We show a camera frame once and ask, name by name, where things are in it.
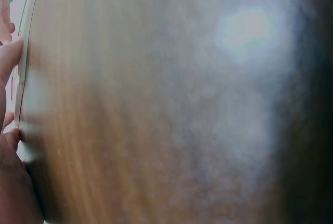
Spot white printed paper sheet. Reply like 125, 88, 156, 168
11, 0, 44, 164

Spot person's left hand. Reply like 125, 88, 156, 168
0, 38, 45, 224

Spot person's right hand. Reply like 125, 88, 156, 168
0, 0, 16, 47

